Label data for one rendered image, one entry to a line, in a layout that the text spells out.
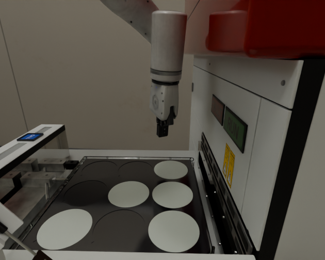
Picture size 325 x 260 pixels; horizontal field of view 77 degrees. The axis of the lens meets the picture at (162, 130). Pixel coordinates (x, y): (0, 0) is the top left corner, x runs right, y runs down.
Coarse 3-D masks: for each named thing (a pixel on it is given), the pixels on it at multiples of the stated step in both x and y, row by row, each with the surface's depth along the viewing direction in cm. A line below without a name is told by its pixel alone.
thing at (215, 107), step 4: (212, 100) 54; (216, 100) 49; (212, 104) 54; (216, 104) 49; (220, 104) 45; (212, 108) 54; (216, 108) 49; (220, 108) 45; (216, 112) 49; (220, 112) 45; (216, 116) 49; (220, 116) 45; (220, 120) 45
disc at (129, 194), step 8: (120, 184) 54; (128, 184) 54; (136, 184) 54; (112, 192) 51; (120, 192) 51; (128, 192) 51; (136, 192) 51; (144, 192) 51; (112, 200) 48; (120, 200) 48; (128, 200) 48; (136, 200) 48; (144, 200) 48
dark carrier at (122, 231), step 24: (96, 168) 61; (120, 168) 61; (144, 168) 61; (192, 168) 61; (72, 192) 51; (96, 192) 51; (192, 192) 51; (48, 216) 43; (96, 216) 43; (120, 216) 43; (144, 216) 43; (192, 216) 43; (24, 240) 38; (96, 240) 38; (120, 240) 38; (144, 240) 38
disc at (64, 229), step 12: (60, 216) 43; (72, 216) 43; (84, 216) 43; (48, 228) 40; (60, 228) 40; (72, 228) 40; (84, 228) 40; (48, 240) 38; (60, 240) 38; (72, 240) 38
